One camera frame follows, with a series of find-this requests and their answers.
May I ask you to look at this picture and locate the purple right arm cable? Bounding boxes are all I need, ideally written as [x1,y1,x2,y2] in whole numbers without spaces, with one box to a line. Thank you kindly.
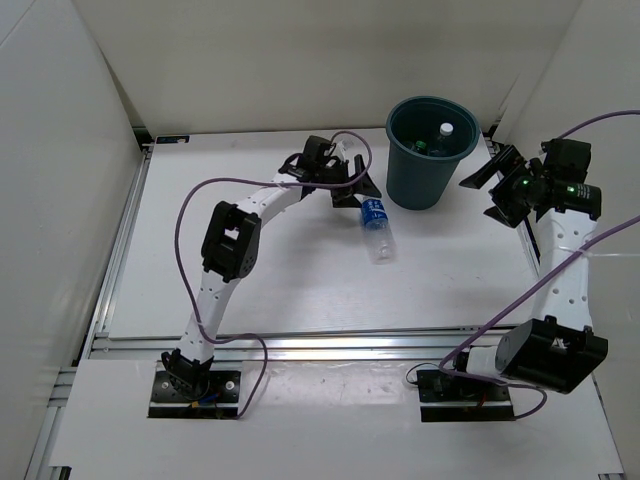
[438,109,640,421]

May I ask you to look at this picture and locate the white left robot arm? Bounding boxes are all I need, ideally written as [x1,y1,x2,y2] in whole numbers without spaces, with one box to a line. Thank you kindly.
[161,154,380,401]

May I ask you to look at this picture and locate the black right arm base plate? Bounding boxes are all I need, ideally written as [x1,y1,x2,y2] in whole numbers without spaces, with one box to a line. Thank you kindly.
[405,362,515,423]

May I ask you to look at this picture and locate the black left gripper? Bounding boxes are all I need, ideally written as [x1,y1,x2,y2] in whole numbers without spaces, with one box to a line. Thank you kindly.
[315,154,380,208]

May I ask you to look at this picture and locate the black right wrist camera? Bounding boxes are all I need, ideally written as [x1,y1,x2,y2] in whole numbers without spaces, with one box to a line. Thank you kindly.
[541,138,591,183]

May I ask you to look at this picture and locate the dark teal plastic bin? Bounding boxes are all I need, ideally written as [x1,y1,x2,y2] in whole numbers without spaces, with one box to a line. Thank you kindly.
[385,96,481,210]

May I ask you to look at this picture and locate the clear unlabelled plastic bottle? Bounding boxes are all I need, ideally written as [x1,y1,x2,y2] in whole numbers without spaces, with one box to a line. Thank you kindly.
[427,122,454,158]

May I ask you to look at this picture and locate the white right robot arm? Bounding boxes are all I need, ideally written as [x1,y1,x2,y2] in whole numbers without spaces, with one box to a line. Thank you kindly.
[449,139,608,400]

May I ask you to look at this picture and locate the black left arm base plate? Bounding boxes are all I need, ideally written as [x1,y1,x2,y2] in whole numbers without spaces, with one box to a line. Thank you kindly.
[147,367,241,420]

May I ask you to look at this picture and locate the aluminium front frame rail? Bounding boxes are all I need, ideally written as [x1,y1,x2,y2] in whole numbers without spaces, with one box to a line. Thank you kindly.
[81,327,475,362]

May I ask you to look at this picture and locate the blue table edge sticker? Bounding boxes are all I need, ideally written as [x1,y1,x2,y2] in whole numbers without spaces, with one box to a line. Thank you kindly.
[155,135,190,145]

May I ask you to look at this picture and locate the blue label water bottle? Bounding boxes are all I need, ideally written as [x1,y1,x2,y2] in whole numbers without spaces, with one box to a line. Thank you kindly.
[361,197,396,264]

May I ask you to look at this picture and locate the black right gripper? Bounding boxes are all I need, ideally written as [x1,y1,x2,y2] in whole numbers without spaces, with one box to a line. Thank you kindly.
[460,145,546,229]

